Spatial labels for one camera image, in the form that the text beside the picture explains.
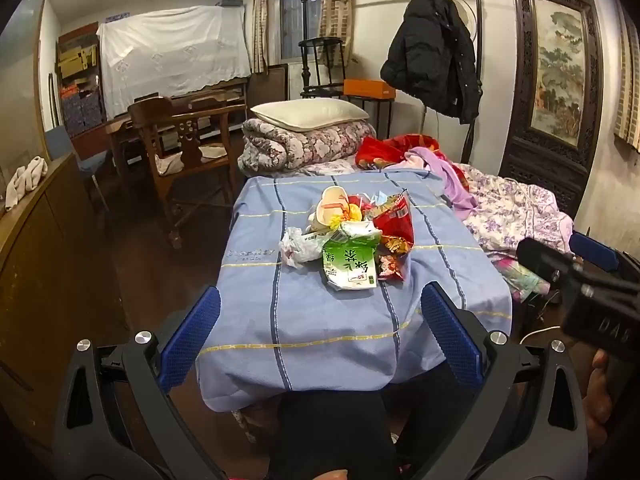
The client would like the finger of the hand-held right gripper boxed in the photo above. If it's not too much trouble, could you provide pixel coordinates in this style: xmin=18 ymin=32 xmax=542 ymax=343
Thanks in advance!
xmin=516 ymin=237 xmax=586 ymax=293
xmin=569 ymin=231 xmax=623 ymax=275

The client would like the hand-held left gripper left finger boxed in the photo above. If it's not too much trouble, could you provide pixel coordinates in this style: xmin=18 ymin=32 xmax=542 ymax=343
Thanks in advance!
xmin=52 ymin=285 xmax=228 ymax=480

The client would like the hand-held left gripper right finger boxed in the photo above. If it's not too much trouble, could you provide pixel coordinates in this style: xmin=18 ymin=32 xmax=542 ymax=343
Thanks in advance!
xmin=415 ymin=282 xmax=588 ymax=480

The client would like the red snack bag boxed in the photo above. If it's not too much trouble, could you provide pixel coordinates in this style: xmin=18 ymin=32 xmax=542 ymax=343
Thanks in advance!
xmin=374 ymin=194 xmax=416 ymax=256

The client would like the white wrapper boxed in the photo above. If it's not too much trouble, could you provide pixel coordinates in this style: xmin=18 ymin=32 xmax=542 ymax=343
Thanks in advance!
xmin=278 ymin=226 xmax=326 ymax=270

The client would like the yellow ribbon bow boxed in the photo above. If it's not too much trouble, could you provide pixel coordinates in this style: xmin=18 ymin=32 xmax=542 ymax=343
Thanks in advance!
xmin=336 ymin=204 xmax=365 ymax=226

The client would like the white paper cup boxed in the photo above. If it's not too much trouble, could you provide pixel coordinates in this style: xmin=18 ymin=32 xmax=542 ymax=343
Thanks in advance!
xmin=306 ymin=186 xmax=351 ymax=233

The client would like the person's right hand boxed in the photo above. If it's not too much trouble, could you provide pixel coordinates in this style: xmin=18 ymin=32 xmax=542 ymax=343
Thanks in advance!
xmin=584 ymin=350 xmax=617 ymax=456

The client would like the green pink patterned blanket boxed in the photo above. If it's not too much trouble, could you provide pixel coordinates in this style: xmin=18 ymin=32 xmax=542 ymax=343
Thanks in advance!
xmin=492 ymin=255 xmax=551 ymax=303

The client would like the purple floral quilt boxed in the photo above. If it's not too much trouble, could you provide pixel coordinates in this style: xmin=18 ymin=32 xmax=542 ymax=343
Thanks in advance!
xmin=450 ymin=162 xmax=575 ymax=261

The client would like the blue checkered blanket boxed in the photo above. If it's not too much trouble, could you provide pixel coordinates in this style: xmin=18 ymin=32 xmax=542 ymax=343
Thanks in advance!
xmin=195 ymin=169 xmax=513 ymax=413

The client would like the purple garment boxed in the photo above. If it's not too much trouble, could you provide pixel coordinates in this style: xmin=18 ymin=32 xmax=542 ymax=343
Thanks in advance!
xmin=395 ymin=146 xmax=478 ymax=211

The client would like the beige striped curtain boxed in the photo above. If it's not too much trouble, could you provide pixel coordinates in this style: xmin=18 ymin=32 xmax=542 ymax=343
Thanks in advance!
xmin=614 ymin=0 xmax=640 ymax=153

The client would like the wooden cabinet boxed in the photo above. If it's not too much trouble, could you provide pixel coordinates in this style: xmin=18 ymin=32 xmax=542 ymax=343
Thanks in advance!
xmin=0 ymin=152 xmax=131 ymax=461

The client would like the red blanket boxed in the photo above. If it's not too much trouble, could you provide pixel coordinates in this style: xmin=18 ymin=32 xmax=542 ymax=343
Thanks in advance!
xmin=355 ymin=134 xmax=441 ymax=171

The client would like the carved wooden painted screen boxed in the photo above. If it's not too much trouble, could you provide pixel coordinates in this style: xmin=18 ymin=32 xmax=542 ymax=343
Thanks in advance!
xmin=500 ymin=0 xmax=605 ymax=216

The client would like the wooden armchair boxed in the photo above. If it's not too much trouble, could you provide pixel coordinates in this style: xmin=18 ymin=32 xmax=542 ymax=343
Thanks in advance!
xmin=127 ymin=91 xmax=247 ymax=250

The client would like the folded brown floral quilt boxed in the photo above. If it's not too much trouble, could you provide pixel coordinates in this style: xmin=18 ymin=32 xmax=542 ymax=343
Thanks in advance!
xmin=237 ymin=119 xmax=377 ymax=177

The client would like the blue chair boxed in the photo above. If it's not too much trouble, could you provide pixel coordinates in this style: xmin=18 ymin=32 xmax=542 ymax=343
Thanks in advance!
xmin=45 ymin=125 xmax=113 ymax=211

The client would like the black jacket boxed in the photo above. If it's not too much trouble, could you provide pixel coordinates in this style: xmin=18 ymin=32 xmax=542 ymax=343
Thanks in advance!
xmin=380 ymin=0 xmax=483 ymax=125

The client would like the orange box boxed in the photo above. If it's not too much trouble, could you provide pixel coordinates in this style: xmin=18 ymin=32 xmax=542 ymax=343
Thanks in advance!
xmin=343 ymin=78 xmax=396 ymax=101

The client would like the cream pillow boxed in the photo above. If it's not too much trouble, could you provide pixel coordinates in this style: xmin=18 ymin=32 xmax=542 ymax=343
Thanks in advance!
xmin=250 ymin=99 xmax=370 ymax=133

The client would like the dark framed board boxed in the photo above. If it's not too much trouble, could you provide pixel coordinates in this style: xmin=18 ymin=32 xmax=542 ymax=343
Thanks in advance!
xmin=247 ymin=64 xmax=290 ymax=106

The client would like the shelf with boxes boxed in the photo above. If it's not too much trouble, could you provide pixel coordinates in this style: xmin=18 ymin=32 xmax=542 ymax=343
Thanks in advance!
xmin=56 ymin=22 xmax=106 ymax=138

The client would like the white lace cloth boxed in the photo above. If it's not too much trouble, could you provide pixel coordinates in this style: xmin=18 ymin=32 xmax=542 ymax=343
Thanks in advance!
xmin=97 ymin=6 xmax=252 ymax=117

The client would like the black metal chair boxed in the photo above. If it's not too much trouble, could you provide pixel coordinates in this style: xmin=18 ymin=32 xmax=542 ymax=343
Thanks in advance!
xmin=299 ymin=37 xmax=346 ymax=98

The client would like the narrow beige curtain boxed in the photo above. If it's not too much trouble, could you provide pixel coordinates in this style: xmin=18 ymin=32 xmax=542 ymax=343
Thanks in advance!
xmin=251 ymin=0 xmax=271 ymax=75

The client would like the checkered beige curtain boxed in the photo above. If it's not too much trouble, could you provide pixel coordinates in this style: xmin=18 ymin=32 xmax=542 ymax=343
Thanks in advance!
xmin=319 ymin=0 xmax=357 ymax=41

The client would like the window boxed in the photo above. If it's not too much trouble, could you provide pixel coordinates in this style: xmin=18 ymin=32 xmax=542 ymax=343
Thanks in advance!
xmin=274 ymin=0 xmax=326 ymax=61

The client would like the white cable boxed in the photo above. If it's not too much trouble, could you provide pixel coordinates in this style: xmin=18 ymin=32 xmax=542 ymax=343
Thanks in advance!
xmin=519 ymin=325 xmax=563 ymax=346

